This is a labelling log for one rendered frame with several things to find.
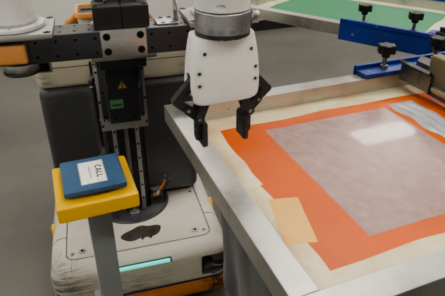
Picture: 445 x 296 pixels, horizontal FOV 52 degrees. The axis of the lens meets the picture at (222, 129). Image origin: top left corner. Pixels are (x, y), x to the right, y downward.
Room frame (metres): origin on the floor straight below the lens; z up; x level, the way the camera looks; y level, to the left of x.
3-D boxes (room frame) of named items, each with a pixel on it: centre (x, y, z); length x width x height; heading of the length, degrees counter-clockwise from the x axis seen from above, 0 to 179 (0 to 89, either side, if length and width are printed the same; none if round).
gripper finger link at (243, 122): (0.62, -0.04, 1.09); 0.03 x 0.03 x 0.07; 21
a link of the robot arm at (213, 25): (0.60, -0.01, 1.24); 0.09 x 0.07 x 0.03; 111
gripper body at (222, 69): (0.60, 0.00, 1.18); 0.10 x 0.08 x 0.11; 111
